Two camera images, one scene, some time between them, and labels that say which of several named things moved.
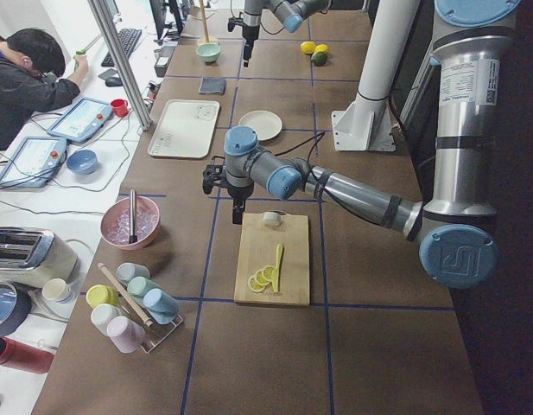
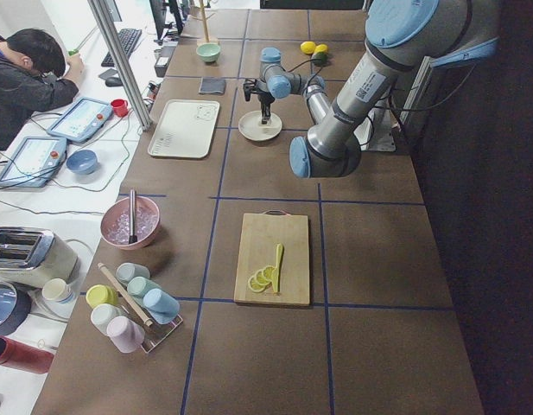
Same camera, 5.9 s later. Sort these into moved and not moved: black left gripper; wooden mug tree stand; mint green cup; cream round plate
Moved: black left gripper
Not moved: mint green cup; wooden mug tree stand; cream round plate
